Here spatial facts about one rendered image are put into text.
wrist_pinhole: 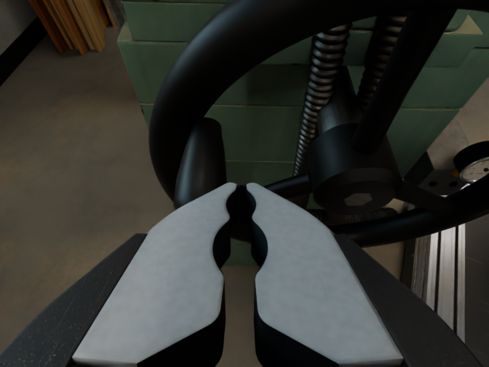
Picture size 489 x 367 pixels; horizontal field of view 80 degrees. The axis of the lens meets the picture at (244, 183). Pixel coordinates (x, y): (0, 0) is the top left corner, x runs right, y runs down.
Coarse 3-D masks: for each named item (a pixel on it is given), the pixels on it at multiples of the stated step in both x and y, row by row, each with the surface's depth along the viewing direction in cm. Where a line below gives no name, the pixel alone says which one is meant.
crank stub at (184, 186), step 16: (192, 128) 16; (208, 128) 15; (192, 144) 15; (208, 144) 15; (192, 160) 14; (208, 160) 14; (224, 160) 15; (192, 176) 13; (208, 176) 13; (224, 176) 14; (176, 192) 13; (192, 192) 13; (208, 192) 13; (176, 208) 13
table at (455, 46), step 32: (128, 0) 28; (160, 0) 28; (192, 0) 28; (224, 0) 28; (352, 32) 21; (448, 32) 21; (480, 32) 21; (288, 64) 24; (352, 64) 23; (448, 64) 23
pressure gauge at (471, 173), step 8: (472, 144) 41; (480, 144) 40; (488, 144) 40; (464, 152) 41; (472, 152) 40; (480, 152) 40; (488, 152) 39; (456, 160) 42; (464, 160) 41; (472, 160) 40; (480, 160) 39; (488, 160) 39; (456, 168) 43; (464, 168) 41; (472, 168) 41; (480, 168) 41; (488, 168) 41; (456, 176) 46; (464, 176) 43; (472, 176) 43; (480, 176) 43
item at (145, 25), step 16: (128, 16) 30; (144, 16) 30; (160, 16) 30; (176, 16) 30; (192, 16) 30; (208, 16) 30; (480, 16) 30; (144, 32) 31; (160, 32) 31; (176, 32) 31; (192, 32) 31
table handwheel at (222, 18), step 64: (256, 0) 11; (320, 0) 11; (384, 0) 11; (448, 0) 11; (192, 64) 13; (256, 64) 13; (320, 128) 24; (384, 128) 17; (320, 192) 20; (384, 192) 20
